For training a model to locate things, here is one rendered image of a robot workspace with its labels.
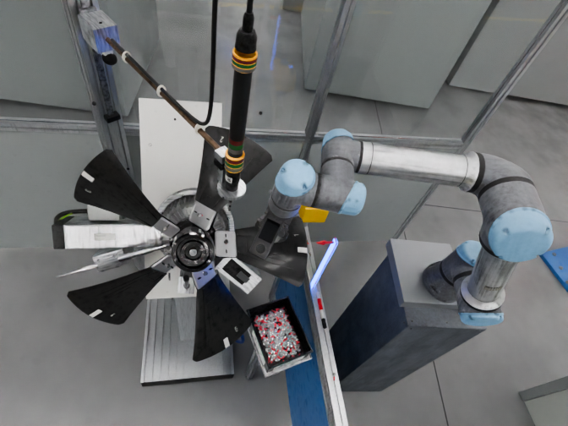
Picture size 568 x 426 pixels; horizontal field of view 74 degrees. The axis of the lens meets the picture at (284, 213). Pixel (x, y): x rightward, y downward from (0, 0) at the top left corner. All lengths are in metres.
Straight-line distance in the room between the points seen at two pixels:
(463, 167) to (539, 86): 4.31
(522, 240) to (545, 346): 2.25
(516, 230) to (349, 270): 1.83
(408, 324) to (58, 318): 1.83
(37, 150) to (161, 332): 1.07
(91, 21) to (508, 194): 1.15
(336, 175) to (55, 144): 1.39
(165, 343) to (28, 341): 0.70
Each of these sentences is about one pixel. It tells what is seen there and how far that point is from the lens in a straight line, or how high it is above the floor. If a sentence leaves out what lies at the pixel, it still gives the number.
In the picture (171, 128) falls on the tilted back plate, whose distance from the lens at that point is 1.31.
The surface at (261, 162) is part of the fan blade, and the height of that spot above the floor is 1.41.
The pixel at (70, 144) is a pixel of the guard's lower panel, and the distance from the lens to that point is 1.90.
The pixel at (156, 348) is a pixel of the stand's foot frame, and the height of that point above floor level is 0.08.
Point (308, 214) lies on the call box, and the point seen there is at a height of 1.04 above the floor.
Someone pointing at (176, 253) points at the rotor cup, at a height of 1.22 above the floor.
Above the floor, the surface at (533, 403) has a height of 0.07.
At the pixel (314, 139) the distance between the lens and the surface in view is 1.83.
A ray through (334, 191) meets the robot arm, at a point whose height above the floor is 1.59.
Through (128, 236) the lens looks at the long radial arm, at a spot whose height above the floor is 1.12.
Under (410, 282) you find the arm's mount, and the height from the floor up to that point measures 1.04.
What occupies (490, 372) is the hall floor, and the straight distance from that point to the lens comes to 2.79.
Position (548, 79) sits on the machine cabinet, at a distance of 5.22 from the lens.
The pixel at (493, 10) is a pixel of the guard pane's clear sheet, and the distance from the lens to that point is 1.77.
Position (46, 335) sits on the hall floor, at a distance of 2.43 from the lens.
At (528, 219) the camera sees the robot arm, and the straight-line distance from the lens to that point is 0.90.
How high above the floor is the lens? 2.15
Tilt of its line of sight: 52 degrees down
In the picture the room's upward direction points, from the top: 16 degrees clockwise
